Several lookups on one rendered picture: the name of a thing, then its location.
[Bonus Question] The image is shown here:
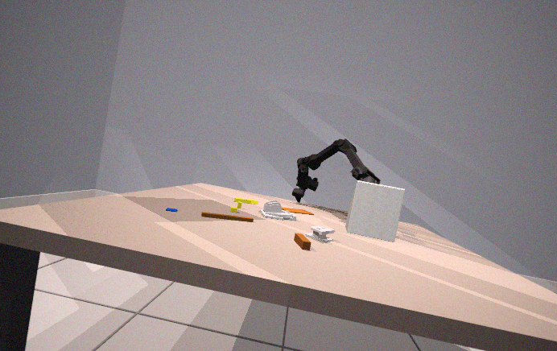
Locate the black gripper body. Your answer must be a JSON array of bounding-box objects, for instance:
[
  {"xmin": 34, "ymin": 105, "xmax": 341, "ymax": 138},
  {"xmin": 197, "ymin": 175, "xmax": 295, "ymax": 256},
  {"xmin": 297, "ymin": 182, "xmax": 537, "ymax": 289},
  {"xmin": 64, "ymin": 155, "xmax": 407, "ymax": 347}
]
[{"xmin": 292, "ymin": 176, "xmax": 312, "ymax": 198}]

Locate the orange rectangular block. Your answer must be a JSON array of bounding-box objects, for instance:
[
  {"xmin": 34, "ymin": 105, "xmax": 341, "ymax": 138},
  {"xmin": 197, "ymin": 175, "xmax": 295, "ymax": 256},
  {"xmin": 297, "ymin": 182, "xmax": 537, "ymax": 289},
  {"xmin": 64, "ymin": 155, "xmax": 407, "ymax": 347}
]
[{"xmin": 294, "ymin": 233, "xmax": 311, "ymax": 250}]

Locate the brown long bar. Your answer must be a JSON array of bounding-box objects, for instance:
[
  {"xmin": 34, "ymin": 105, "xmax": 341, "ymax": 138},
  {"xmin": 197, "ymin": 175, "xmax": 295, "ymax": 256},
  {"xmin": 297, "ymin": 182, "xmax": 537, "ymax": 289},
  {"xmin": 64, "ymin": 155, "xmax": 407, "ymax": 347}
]
[{"xmin": 201, "ymin": 212, "xmax": 254, "ymax": 222}]

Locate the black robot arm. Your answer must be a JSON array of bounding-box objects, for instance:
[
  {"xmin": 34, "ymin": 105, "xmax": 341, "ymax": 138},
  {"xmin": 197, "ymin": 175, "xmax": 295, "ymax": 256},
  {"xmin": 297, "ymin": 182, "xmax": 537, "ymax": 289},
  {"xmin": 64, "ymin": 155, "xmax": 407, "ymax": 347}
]
[{"xmin": 297, "ymin": 139, "xmax": 380, "ymax": 191}]

